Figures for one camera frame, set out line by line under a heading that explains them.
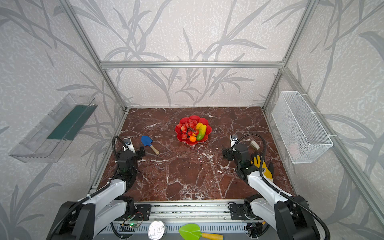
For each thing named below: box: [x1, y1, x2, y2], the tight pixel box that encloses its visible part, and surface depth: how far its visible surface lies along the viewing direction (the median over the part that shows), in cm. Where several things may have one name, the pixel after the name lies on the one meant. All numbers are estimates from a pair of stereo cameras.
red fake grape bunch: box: [177, 119, 199, 140], surface depth 98 cm
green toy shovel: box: [178, 223, 224, 240], surface depth 69 cm
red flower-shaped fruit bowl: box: [175, 115, 212, 146], surface depth 101 cm
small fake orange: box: [189, 135, 197, 143], surface depth 100 cm
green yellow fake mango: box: [196, 122, 207, 141], surface depth 103 cm
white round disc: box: [147, 220, 167, 240], surface depth 66 cm
